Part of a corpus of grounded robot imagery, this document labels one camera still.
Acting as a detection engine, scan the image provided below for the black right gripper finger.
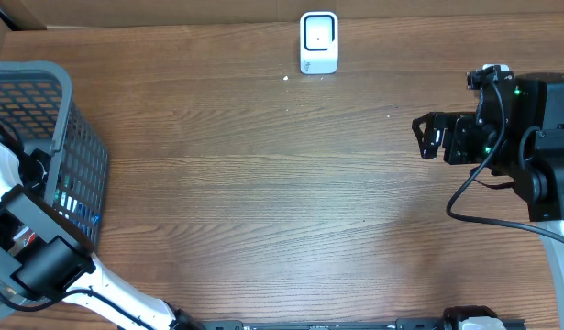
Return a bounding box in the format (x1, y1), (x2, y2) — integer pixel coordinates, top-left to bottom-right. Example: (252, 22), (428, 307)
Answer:
(412, 119), (443, 160)
(412, 112), (459, 133)

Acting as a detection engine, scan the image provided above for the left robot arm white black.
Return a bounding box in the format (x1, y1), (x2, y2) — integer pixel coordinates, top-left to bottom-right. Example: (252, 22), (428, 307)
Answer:
(0, 124), (201, 329)

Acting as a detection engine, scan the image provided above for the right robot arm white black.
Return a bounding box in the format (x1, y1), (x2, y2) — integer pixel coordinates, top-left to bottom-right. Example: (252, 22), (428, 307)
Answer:
(412, 64), (564, 329)

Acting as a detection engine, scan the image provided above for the white barcode scanner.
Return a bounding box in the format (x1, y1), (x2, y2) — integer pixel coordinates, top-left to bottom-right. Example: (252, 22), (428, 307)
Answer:
(299, 11), (339, 75)

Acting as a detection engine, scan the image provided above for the grey plastic mesh basket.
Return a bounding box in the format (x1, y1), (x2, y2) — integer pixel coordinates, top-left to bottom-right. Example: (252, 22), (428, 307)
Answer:
(0, 61), (110, 320)

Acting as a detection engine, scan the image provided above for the black rail at table edge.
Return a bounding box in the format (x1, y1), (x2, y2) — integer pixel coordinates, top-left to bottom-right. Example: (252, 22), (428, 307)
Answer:
(201, 305), (527, 330)

